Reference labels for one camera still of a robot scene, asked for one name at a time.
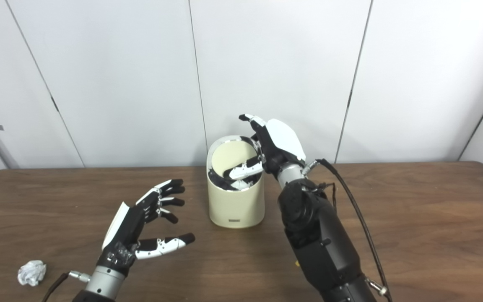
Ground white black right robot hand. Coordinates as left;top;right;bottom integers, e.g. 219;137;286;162
229;114;307;180

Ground white paper ball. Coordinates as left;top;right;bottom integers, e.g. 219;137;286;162
18;260;47;287

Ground black bin liner bag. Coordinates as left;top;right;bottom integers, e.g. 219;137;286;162
208;167;263;191

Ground cream round bin lid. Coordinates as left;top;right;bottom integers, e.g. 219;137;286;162
211;141;259;179

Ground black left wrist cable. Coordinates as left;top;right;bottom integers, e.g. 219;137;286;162
42;271;91;302

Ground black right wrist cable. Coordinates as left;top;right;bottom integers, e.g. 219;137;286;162
302;159;393;302

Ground cream-colored bin body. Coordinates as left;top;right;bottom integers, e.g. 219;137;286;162
206;135;265;229

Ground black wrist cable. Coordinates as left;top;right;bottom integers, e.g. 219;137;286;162
42;271;91;302
302;159;393;302

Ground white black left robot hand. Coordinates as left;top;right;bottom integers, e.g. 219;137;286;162
97;179;196;277

